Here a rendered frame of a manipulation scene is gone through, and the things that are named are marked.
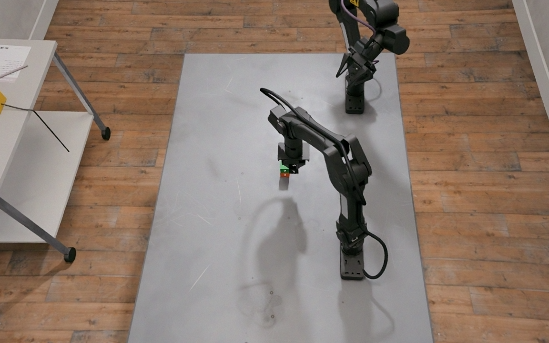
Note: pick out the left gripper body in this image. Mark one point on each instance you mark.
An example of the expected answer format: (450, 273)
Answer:
(294, 156)

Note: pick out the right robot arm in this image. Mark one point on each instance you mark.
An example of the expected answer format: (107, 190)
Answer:
(382, 16)

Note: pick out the green block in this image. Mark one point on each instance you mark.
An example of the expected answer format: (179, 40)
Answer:
(283, 169)

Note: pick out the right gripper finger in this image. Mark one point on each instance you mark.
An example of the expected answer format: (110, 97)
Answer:
(362, 75)
(345, 64)

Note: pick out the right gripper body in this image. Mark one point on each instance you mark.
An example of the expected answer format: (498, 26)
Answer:
(366, 60)

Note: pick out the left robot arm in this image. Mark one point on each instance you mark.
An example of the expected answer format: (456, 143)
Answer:
(351, 236)

